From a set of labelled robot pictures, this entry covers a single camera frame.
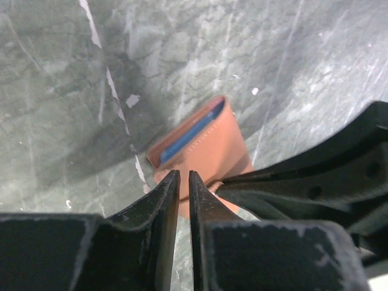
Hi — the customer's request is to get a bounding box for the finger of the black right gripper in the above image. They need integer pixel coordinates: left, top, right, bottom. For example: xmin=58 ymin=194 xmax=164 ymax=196
xmin=217 ymin=101 xmax=387 ymax=266

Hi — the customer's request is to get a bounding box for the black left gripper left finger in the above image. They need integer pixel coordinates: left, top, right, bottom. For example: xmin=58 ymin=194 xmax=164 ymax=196
xmin=1 ymin=170 xmax=180 ymax=290

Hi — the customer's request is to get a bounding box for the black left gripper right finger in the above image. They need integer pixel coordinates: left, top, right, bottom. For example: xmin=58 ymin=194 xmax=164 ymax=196
xmin=189 ymin=171 xmax=369 ymax=290

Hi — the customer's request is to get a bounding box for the brown leather card holder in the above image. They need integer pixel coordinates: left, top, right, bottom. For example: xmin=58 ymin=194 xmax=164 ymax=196
xmin=147 ymin=96 xmax=253 ymax=219

